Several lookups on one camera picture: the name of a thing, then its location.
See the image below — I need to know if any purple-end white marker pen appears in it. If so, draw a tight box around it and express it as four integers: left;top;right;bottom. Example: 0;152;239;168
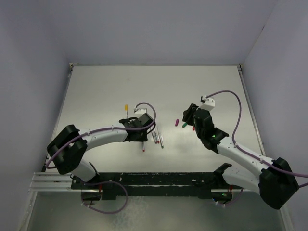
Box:
151;131;157;144

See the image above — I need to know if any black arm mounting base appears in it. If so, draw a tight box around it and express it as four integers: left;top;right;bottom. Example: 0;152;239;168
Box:
71;164;233;202

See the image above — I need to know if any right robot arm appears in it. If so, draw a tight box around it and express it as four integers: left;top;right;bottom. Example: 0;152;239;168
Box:
182;103;299;210

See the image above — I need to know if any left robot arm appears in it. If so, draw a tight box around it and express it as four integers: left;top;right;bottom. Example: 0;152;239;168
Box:
46;113;155;189

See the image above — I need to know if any green-end white marker pen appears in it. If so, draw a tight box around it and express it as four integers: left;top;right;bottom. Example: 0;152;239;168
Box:
157;128;164;149

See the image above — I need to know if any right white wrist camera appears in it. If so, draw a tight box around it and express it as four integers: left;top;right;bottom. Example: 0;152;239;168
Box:
199;95;216;112

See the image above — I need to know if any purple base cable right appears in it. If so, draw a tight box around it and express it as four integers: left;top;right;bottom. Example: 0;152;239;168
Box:
214;185;244;209

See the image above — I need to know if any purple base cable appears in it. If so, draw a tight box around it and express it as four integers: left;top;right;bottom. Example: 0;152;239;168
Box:
80;178;129;214
214;185;244;209

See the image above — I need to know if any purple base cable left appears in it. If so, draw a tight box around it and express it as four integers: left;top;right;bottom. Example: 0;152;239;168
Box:
80;178;129;214

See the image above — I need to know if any aluminium rail frame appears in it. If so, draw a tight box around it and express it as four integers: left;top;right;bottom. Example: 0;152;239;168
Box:
29;172;81;192

